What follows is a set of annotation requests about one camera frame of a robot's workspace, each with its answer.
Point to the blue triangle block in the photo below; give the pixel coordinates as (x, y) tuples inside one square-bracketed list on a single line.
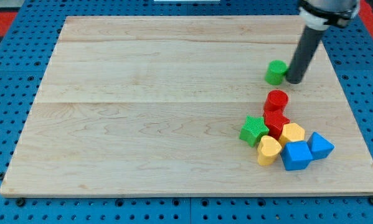
[(319, 146)]

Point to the green cylinder block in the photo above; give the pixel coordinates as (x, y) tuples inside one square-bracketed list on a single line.
[(275, 72)]

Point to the green star block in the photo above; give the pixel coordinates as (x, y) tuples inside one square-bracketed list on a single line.
[(253, 130)]

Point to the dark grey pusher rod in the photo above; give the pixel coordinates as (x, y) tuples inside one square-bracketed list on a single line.
[(303, 54)]

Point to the yellow heart block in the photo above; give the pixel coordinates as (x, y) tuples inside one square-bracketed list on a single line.
[(268, 150)]

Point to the red star block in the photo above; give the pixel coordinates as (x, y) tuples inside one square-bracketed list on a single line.
[(275, 120)]

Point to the light wooden board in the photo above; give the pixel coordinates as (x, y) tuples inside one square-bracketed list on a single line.
[(152, 106)]

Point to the blue cube block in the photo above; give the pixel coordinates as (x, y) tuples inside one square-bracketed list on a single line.
[(296, 155)]

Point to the yellow pentagon block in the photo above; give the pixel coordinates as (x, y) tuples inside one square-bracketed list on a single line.
[(291, 132)]

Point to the red cylinder block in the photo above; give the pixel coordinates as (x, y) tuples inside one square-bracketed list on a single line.
[(276, 100)]

